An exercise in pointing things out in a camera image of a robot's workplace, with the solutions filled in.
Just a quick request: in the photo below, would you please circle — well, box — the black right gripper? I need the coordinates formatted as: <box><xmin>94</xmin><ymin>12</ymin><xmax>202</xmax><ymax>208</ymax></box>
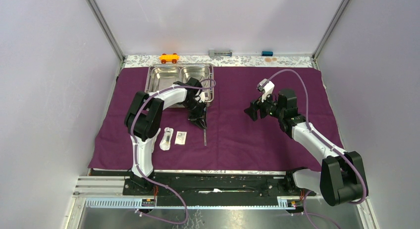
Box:
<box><xmin>244</xmin><ymin>90</ymin><xmax>284</xmax><ymax>121</ymax></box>

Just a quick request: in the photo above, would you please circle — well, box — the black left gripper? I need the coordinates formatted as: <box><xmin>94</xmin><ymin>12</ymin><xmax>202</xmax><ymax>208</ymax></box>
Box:
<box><xmin>181</xmin><ymin>99</ymin><xmax>207</xmax><ymax>129</ymax></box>

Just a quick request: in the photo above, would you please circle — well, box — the steel scalpel handle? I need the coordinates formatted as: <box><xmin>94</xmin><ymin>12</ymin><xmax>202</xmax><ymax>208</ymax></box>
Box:
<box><xmin>203</xmin><ymin>129</ymin><xmax>207</xmax><ymax>146</ymax></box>

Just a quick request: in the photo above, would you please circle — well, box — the small white sterile packet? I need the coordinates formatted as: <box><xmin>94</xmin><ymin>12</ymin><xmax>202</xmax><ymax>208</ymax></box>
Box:
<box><xmin>174</xmin><ymin>131</ymin><xmax>187</xmax><ymax>145</ymax></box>

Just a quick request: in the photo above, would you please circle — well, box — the purple cloth wrap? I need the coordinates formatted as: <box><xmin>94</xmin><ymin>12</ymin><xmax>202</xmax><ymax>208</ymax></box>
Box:
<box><xmin>88</xmin><ymin>65</ymin><xmax>344</xmax><ymax>172</ymax></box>

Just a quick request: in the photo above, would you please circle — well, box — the perforated steel instrument tray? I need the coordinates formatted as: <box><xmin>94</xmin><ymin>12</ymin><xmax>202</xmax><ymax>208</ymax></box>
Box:
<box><xmin>145</xmin><ymin>63</ymin><xmax>214</xmax><ymax>105</ymax></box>

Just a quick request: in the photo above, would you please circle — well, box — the long white sterile packet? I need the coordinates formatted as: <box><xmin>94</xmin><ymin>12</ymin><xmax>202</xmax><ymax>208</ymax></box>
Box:
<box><xmin>152</xmin><ymin>128</ymin><xmax>161</xmax><ymax>153</ymax></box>

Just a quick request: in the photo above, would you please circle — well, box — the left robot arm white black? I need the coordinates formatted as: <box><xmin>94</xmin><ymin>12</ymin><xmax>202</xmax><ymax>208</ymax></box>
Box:
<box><xmin>124</xmin><ymin>78</ymin><xmax>208</xmax><ymax>195</ymax></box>

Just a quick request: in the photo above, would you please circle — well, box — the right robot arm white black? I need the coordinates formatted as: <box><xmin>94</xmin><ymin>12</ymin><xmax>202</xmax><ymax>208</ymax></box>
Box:
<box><xmin>244</xmin><ymin>89</ymin><xmax>368</xmax><ymax>206</ymax></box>

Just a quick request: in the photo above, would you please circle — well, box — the blue plastic block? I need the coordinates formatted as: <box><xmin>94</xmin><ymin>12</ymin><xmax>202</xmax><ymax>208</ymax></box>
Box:
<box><xmin>261</xmin><ymin>51</ymin><xmax>273</xmax><ymax>57</ymax></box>

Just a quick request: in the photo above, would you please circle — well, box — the orange toy car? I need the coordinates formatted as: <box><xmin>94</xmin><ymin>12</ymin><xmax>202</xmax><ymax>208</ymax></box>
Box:
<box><xmin>159</xmin><ymin>53</ymin><xmax>180</xmax><ymax>64</ymax></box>

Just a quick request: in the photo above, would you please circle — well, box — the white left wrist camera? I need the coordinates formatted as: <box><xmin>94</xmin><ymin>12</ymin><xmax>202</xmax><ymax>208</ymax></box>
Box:
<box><xmin>198</xmin><ymin>91</ymin><xmax>208</xmax><ymax>104</ymax></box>

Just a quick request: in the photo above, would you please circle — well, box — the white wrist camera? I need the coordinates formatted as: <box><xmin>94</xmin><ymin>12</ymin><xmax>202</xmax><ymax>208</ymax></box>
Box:
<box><xmin>257</xmin><ymin>79</ymin><xmax>275</xmax><ymax>102</ymax></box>
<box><xmin>198</xmin><ymin>91</ymin><xmax>208</xmax><ymax>104</ymax></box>

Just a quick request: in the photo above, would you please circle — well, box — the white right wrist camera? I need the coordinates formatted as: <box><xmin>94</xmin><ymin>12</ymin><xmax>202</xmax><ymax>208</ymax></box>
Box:
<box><xmin>257</xmin><ymin>79</ymin><xmax>275</xmax><ymax>102</ymax></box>

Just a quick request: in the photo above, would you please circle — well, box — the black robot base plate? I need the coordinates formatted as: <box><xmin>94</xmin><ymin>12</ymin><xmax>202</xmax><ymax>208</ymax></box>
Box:
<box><xmin>122</xmin><ymin>172</ymin><xmax>307</xmax><ymax>207</ymax></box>

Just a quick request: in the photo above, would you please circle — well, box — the slotted grey cable duct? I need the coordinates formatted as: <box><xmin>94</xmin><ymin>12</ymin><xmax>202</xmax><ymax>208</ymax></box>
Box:
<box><xmin>85</xmin><ymin>195</ymin><xmax>295</xmax><ymax>210</ymax></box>

